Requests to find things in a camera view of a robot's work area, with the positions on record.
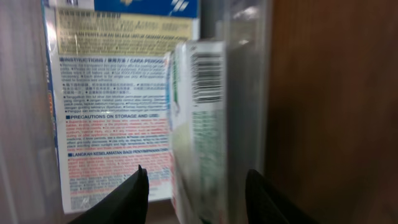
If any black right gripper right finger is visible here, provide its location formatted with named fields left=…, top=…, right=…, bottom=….
left=245, top=169, right=318, bottom=224

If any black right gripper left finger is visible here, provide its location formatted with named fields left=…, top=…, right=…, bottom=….
left=70, top=166, right=149, bottom=224

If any white green medicine box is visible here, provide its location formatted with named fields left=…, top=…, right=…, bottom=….
left=166, top=40, right=228, bottom=224

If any clear plastic container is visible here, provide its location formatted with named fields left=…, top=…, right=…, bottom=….
left=1, top=0, right=272, bottom=223

